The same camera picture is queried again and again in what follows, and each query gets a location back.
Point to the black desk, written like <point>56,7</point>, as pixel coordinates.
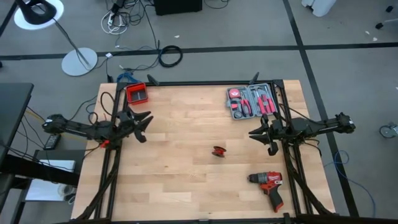
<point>12,109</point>

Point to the floor lamp with round base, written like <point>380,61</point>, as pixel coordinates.
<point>79,62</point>

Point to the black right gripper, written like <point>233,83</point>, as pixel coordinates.
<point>275,132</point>

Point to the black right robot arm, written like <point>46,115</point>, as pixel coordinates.
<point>314,127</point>

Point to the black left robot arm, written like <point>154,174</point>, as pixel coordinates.
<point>81,129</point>

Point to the white plastic object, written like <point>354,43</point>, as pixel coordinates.
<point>320,6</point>

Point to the red tape tag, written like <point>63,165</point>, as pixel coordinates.
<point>105,143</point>

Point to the black power adapter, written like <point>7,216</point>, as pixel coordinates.
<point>52,141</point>

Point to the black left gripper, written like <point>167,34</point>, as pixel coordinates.
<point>127,124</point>

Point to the grey tool case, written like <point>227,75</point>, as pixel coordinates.
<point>248,91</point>

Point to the black frame bracket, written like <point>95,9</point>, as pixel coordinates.
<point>254,77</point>
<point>153,80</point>

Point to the black box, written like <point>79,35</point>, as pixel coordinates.
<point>177,6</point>

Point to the white power strip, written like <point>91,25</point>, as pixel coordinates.
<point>109,21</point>

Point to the white paper sheet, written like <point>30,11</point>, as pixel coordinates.
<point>57,165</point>

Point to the grey caster wheel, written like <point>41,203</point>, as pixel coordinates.
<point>387,131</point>

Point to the red square plastic bin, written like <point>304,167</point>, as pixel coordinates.
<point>136,95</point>

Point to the red tape measure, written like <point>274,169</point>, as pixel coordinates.
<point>234,92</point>

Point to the black side shelf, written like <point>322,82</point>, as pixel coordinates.
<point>59,154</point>

